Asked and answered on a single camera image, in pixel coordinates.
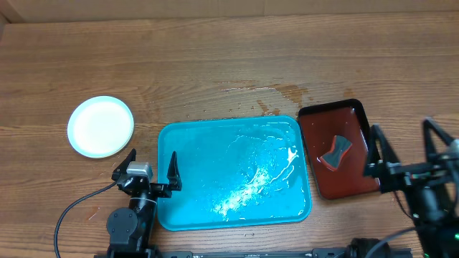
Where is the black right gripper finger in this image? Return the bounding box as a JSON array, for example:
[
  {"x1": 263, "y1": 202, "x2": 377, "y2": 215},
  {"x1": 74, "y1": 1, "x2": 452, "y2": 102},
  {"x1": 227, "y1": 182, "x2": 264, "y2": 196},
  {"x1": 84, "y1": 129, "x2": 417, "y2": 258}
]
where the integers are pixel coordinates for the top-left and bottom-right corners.
[
  {"x1": 366, "y1": 124, "x2": 400, "y2": 167},
  {"x1": 422, "y1": 116, "x2": 456, "y2": 158}
]

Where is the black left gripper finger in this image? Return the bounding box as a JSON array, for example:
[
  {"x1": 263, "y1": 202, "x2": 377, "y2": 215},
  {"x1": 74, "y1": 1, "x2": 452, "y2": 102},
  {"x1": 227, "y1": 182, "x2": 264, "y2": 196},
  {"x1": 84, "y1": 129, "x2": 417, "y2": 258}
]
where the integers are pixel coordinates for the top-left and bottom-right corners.
[
  {"x1": 167, "y1": 151, "x2": 182, "y2": 191},
  {"x1": 111, "y1": 148, "x2": 136, "y2": 181}
]

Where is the light blue plate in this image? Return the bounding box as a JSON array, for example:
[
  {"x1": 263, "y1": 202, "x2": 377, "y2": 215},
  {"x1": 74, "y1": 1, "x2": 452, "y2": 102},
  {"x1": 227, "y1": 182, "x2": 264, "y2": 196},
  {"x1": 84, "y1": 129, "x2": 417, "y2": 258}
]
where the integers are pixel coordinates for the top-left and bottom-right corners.
[{"x1": 67, "y1": 96, "x2": 135, "y2": 158}]

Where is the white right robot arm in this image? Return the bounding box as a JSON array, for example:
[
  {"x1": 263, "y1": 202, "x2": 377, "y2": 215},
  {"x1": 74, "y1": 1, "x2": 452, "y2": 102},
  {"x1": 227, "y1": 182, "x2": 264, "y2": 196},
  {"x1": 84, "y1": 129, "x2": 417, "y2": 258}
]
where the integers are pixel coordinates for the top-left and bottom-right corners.
[{"x1": 344, "y1": 118, "x2": 458, "y2": 257}]

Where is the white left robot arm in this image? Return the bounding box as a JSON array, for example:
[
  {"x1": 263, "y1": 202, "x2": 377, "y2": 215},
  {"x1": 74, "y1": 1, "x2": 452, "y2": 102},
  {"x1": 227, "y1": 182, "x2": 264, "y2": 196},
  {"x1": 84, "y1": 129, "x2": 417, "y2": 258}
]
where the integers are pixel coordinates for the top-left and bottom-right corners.
[{"x1": 106, "y1": 149, "x2": 182, "y2": 258}]

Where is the dark red water tray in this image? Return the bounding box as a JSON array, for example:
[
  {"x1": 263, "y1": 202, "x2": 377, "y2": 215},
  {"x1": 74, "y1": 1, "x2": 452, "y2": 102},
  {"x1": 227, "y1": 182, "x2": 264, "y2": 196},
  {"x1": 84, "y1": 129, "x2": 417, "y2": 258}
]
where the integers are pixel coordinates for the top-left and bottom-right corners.
[{"x1": 298, "y1": 99, "x2": 379, "y2": 200}]

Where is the teal plastic tray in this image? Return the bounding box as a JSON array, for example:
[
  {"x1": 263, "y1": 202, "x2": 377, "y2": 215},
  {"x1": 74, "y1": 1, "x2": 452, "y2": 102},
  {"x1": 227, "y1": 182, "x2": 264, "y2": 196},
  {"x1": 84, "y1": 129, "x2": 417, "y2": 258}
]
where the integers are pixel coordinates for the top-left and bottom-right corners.
[{"x1": 157, "y1": 115, "x2": 313, "y2": 231}]

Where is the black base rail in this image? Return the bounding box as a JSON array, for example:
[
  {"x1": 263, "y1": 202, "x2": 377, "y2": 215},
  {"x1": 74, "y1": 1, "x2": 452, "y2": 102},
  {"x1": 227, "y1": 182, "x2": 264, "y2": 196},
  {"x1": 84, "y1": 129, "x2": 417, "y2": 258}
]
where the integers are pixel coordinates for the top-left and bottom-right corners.
[{"x1": 95, "y1": 247, "x2": 413, "y2": 258}]

